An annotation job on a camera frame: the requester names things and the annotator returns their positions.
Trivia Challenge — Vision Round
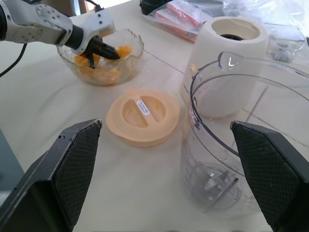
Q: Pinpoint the peach blender lid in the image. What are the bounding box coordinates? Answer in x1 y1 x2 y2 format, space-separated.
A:
105 88 181 147

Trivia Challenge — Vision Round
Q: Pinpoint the black crumpled bag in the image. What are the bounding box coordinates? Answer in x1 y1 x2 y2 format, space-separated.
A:
139 0 159 15

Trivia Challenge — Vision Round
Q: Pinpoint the clear crumpled plastic bag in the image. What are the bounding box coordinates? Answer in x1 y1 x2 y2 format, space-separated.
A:
221 0 309 26

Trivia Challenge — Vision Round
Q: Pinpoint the cream blender base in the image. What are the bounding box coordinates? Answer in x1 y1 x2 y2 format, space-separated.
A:
180 16 270 119

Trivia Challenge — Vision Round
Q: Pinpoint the clear blender jar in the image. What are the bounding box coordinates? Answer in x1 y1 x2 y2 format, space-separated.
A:
181 50 309 213

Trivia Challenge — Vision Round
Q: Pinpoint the red and white packet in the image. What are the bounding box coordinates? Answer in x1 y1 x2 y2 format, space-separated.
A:
166 3 202 28
155 11 197 42

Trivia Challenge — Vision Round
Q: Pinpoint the clear plastic container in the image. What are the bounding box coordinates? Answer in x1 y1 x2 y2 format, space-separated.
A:
267 30 306 62

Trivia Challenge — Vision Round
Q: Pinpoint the orange segment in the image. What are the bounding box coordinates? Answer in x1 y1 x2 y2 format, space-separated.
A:
115 45 134 58
78 66 96 79
73 54 102 70

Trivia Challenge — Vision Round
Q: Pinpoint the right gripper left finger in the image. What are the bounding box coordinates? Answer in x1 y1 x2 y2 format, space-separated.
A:
0 118 102 232

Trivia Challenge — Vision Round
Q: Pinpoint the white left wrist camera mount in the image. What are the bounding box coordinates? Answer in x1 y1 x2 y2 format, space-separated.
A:
72 11 116 57

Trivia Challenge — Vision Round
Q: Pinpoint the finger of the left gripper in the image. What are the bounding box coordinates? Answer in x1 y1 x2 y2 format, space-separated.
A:
97 41 122 60
87 51 97 70

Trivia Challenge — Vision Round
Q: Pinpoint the clear glass bowl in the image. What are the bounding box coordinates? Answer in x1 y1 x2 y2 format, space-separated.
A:
57 28 145 87

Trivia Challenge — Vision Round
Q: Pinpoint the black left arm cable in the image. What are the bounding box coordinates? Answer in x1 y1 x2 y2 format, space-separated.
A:
0 0 104 78

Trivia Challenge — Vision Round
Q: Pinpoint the plastic bag of packets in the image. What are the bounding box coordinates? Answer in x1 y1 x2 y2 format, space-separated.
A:
142 0 218 43

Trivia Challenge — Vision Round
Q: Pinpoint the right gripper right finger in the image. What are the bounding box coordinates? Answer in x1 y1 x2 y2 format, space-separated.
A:
230 120 309 232

